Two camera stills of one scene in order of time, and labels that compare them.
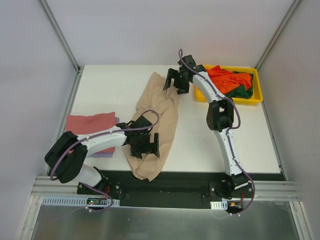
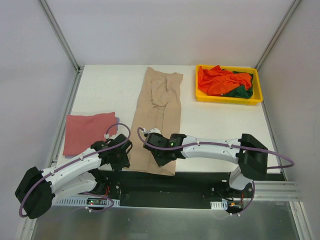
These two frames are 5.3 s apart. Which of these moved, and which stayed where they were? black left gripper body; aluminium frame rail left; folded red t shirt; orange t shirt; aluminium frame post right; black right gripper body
Moved: black right gripper body; black left gripper body
Stayed: orange t shirt; aluminium frame rail left; aluminium frame post right; folded red t shirt
